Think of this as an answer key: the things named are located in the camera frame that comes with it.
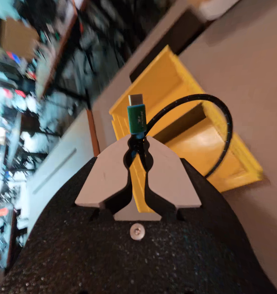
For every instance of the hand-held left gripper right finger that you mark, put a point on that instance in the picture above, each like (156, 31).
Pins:
(172, 181)

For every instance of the grey desk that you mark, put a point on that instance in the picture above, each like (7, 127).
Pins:
(244, 91)

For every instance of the cardboard box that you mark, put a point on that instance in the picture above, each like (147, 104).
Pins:
(19, 39)

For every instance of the cluttered storage shelf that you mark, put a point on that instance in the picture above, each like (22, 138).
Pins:
(14, 114)

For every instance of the yellow plastic bin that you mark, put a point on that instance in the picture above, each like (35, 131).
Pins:
(166, 80)

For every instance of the white table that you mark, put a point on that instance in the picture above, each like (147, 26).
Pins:
(60, 160)

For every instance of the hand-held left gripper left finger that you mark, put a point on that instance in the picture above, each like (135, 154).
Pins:
(106, 181)

